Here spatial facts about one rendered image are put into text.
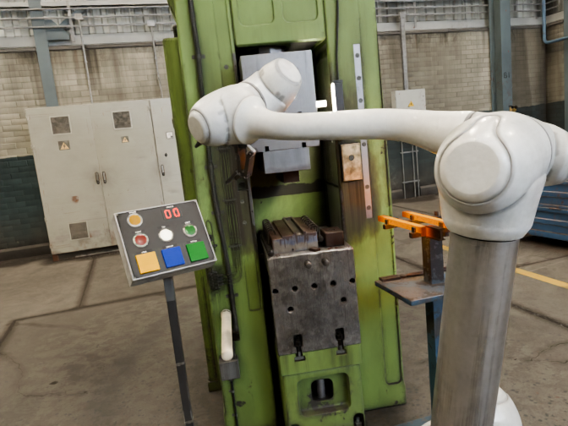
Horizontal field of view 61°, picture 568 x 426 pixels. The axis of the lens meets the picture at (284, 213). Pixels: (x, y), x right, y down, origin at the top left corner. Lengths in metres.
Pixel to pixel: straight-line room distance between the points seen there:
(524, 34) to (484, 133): 10.36
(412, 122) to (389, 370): 1.84
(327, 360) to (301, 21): 1.51
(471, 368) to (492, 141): 0.36
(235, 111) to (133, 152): 6.26
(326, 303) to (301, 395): 0.47
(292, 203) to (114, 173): 4.88
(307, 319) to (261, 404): 0.57
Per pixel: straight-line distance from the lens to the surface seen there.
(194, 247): 1.97
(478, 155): 0.69
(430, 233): 1.85
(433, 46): 9.72
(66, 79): 7.98
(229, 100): 1.01
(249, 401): 2.56
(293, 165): 2.10
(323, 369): 2.32
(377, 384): 2.64
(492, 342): 0.83
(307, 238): 2.15
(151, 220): 1.98
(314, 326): 2.21
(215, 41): 2.25
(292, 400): 2.35
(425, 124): 0.95
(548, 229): 5.65
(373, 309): 2.47
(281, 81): 1.10
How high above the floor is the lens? 1.44
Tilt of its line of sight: 9 degrees down
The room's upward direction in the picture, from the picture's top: 6 degrees counter-clockwise
